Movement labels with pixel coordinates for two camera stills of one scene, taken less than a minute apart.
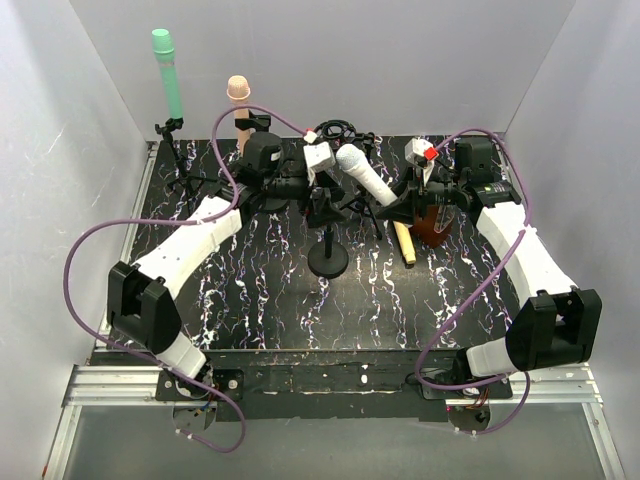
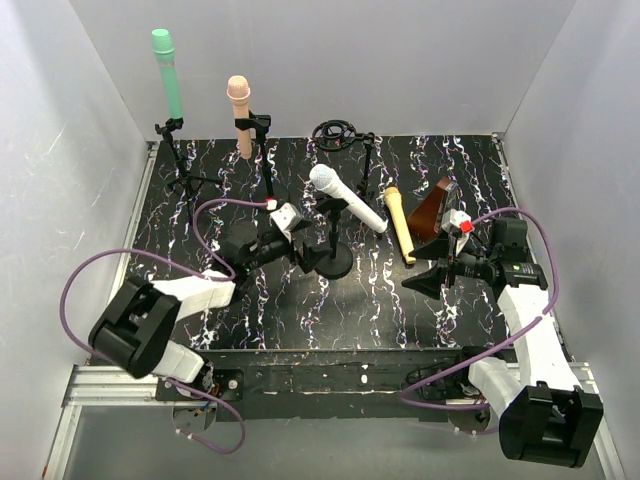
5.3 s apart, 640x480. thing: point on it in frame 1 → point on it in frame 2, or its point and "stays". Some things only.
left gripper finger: x=323 y=179 → x=303 y=223
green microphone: x=163 y=47 stays
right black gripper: x=417 y=191 → x=448 y=264
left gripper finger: x=321 y=216 → x=307 y=256
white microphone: x=352 y=158 → x=324 y=177
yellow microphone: x=405 y=240 stays
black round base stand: x=258 y=122 stays
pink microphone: x=238 y=88 stays
